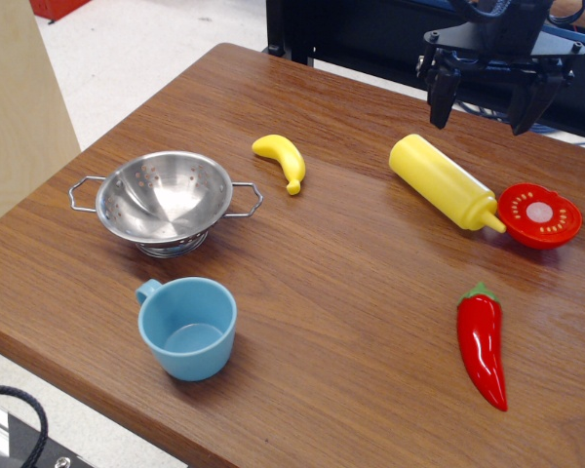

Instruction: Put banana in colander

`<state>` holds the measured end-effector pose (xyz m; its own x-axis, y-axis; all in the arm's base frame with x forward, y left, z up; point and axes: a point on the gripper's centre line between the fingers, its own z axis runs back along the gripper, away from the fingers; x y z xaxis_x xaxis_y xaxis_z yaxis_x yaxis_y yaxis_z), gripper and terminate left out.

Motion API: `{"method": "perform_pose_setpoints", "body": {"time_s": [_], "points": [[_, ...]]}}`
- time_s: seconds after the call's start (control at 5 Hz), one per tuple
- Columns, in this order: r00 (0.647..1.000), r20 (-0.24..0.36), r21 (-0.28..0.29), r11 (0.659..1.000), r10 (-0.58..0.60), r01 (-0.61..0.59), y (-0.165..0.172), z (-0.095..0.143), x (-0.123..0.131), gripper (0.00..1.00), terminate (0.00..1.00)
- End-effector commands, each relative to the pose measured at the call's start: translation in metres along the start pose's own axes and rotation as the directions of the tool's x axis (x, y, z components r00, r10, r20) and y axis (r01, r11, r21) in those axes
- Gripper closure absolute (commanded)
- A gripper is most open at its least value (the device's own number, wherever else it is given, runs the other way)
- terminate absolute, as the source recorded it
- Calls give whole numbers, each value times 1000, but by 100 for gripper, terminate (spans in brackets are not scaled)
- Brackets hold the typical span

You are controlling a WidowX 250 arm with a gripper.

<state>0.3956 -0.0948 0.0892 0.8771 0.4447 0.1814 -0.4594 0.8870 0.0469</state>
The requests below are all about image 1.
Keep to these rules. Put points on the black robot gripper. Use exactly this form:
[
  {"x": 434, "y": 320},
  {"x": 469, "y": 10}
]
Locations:
[{"x": 495, "y": 35}]

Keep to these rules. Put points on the yellow toy banana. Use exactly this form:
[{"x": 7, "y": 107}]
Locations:
[{"x": 282, "y": 150}]

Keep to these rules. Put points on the stainless steel colander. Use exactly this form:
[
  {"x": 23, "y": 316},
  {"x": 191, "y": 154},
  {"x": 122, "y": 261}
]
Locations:
[{"x": 165, "y": 202}]

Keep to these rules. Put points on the yellow mustard squeeze bottle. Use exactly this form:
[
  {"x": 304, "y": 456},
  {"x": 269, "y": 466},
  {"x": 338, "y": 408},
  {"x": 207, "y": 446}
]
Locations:
[{"x": 444, "y": 184}]

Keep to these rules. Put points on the red toy tomato half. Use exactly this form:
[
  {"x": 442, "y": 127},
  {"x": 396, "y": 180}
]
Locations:
[{"x": 537, "y": 217}]

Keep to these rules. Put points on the red toy chili pepper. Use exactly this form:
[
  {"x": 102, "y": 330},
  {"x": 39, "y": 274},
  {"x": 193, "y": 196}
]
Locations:
[{"x": 478, "y": 326}]

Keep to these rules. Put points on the light blue plastic cup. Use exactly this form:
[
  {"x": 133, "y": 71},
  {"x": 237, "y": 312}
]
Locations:
[{"x": 188, "y": 324}]

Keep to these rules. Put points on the red plastic crate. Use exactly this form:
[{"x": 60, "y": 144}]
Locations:
[{"x": 55, "y": 9}]

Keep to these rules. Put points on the light plywood panel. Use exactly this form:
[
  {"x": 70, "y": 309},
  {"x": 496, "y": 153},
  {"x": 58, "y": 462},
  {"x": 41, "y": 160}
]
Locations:
[{"x": 36, "y": 134}]

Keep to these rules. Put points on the black metal frame rail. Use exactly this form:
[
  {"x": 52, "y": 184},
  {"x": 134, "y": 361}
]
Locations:
[{"x": 386, "y": 39}]

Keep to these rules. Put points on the aluminium and black mount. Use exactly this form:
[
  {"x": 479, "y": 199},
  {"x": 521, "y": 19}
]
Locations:
[{"x": 17, "y": 439}]

